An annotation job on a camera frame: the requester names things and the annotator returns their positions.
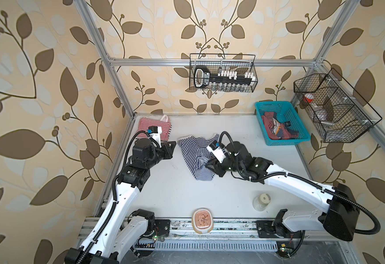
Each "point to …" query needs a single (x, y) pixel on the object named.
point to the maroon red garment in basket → (276, 130)
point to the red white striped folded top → (164, 122)
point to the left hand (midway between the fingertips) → (176, 141)
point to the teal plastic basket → (285, 111)
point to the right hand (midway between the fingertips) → (208, 162)
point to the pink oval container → (202, 220)
